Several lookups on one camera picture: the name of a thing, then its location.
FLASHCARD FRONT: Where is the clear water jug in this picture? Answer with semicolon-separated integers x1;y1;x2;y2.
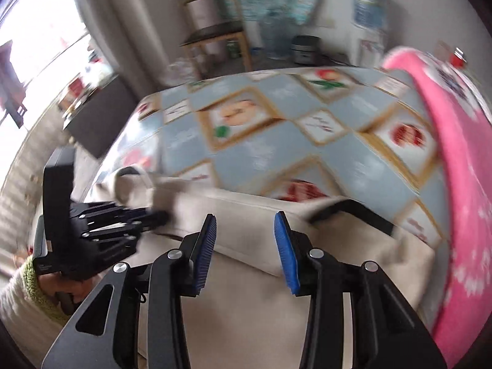
259;10;295;60

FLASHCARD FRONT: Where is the person's left hand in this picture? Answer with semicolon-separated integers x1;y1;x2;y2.
39;273;93;313

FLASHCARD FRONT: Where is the fruit print tablecloth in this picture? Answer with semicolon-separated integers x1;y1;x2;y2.
94;67;448;252

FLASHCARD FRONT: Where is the grey curtain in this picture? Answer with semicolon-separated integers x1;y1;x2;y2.
65;0;181;97

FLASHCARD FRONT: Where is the white plastic bag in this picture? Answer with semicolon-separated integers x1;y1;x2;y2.
165;59;196;87

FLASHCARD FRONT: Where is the black rice cooker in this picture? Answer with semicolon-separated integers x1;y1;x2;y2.
290;35;321;66

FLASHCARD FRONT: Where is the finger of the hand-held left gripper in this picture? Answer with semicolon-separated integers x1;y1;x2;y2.
70;201;170;227
80;220;156;244

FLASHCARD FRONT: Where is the cream jacket with black stripes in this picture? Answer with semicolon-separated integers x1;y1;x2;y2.
92;167;437;369

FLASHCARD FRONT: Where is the white water dispenser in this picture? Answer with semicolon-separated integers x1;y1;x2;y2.
359;31;387;68

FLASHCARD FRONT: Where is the white cylinder roll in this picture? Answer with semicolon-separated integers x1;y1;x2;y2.
182;0;221;52

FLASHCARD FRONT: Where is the grey cabinet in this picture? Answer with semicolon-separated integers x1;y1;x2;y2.
63;75;139;158

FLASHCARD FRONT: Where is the wooden chair with dark seat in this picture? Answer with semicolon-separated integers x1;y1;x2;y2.
181;0;252;79

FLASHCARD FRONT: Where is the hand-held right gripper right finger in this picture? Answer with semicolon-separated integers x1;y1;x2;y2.
274;211;448;369

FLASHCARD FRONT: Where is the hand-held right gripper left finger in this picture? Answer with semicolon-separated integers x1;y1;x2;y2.
42;213;218;369

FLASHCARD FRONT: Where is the blue water bottle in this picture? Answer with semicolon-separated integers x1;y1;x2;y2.
351;0;387;31

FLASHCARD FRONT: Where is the pink flower print blanket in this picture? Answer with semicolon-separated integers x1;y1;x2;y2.
382;46;492;367

